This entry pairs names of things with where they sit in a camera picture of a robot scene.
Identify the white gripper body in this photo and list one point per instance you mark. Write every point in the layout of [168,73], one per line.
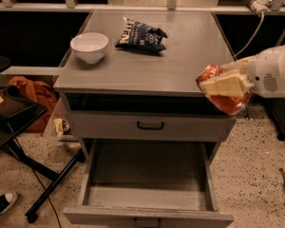
[266,72]

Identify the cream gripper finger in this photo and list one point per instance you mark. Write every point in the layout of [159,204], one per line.
[237,66]
[231,85]

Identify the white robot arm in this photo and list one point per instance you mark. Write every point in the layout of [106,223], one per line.
[262,74]

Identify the grey drawer cabinet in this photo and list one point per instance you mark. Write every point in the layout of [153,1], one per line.
[132,81]

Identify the open middle drawer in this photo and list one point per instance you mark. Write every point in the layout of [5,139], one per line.
[145,184]

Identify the closed top drawer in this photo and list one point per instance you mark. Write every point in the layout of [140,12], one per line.
[153,127]

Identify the white power strip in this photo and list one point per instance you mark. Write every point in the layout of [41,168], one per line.
[257,6]

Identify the blue chip bag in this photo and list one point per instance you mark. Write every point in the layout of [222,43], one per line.
[141,36]

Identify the white bowl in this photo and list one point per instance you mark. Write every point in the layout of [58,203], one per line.
[90,47]

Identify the clear plastic bin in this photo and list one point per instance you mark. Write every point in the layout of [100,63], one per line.
[57,126]

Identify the orange backpack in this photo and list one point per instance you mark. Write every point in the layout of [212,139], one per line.
[41,93]

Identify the black folding stand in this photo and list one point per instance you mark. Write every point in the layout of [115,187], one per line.
[14,124]

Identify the black sneaker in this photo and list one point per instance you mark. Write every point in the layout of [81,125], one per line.
[7,201]

